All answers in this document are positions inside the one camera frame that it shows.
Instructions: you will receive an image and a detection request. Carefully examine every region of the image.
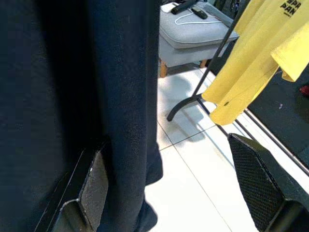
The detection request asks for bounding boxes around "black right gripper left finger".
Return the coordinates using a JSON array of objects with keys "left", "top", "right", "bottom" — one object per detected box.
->
[{"left": 35, "top": 144, "right": 110, "bottom": 232}]

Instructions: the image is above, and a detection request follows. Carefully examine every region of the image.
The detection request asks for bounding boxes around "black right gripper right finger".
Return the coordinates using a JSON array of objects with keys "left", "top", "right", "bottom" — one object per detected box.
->
[{"left": 228, "top": 132, "right": 309, "bottom": 232}]

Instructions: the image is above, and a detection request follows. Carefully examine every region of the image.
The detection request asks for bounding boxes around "navy blue garment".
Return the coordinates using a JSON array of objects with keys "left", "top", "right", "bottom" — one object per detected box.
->
[{"left": 0, "top": 0, "right": 164, "bottom": 232}]

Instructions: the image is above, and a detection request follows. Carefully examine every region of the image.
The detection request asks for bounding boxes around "black carpet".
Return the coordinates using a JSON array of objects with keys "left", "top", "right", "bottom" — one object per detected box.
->
[{"left": 248, "top": 65, "right": 309, "bottom": 170}]

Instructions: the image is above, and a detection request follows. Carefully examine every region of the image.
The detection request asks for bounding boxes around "yellow printed t-shirt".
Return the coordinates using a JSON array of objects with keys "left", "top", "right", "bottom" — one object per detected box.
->
[{"left": 201, "top": 0, "right": 309, "bottom": 126}]

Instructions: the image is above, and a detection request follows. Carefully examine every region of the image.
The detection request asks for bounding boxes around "black metal clothes rack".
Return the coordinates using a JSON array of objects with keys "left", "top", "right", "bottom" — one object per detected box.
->
[{"left": 166, "top": 0, "right": 309, "bottom": 178}]

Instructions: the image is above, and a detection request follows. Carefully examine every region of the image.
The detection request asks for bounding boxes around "grey upholstered ottoman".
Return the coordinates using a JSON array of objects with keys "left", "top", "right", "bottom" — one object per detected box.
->
[{"left": 158, "top": 0, "right": 239, "bottom": 78}]

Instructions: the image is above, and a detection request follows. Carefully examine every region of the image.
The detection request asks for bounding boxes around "black remote control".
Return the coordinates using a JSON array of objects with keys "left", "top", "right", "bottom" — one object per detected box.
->
[{"left": 192, "top": 7, "right": 208, "bottom": 19}]

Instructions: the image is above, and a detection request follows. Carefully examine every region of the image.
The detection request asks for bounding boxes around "white cord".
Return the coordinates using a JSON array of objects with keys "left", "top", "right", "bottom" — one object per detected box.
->
[{"left": 175, "top": 9, "right": 220, "bottom": 26}]

